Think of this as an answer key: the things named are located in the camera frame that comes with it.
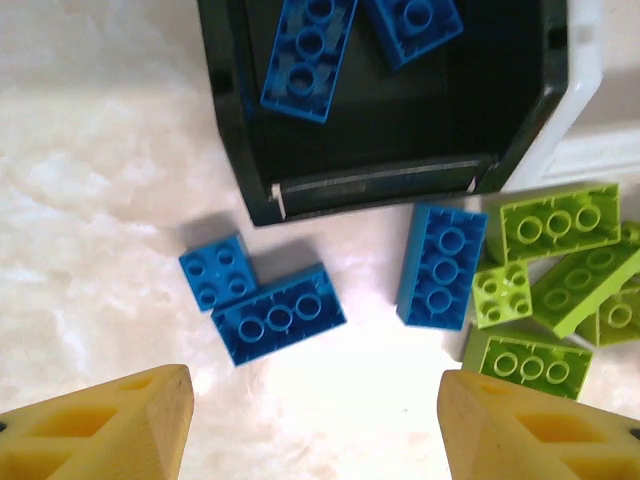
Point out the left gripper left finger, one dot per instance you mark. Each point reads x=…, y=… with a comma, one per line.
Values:
x=100, y=435

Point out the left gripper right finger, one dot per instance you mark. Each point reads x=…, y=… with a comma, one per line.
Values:
x=525, y=440

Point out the green two-by-four lego brick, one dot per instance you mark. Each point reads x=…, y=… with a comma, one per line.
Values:
x=575, y=285
x=560, y=225
x=530, y=367

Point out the green two-by-two lego brick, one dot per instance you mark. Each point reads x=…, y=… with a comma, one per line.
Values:
x=620, y=315
x=502, y=295

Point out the blue two-by-four lego brick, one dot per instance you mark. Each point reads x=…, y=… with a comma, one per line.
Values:
x=425, y=270
x=306, y=42
x=435, y=35
x=320, y=325

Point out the blue two-by-two lego brick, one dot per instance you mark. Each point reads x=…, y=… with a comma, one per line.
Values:
x=217, y=272

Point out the black plastic bin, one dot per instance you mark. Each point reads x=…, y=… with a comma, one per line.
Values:
x=400, y=125

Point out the white plastic bin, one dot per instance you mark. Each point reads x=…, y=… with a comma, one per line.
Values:
x=582, y=75

